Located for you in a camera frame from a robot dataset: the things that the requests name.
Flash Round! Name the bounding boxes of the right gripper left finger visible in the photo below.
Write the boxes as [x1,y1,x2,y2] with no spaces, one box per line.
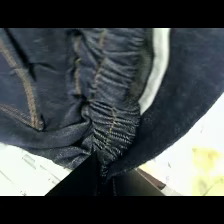
[45,152,102,197]

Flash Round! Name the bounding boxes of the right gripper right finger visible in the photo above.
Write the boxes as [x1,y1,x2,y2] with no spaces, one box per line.
[111,168,165,197]

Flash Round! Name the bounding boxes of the dark blue jeans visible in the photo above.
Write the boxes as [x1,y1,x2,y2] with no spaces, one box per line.
[0,28,224,181]

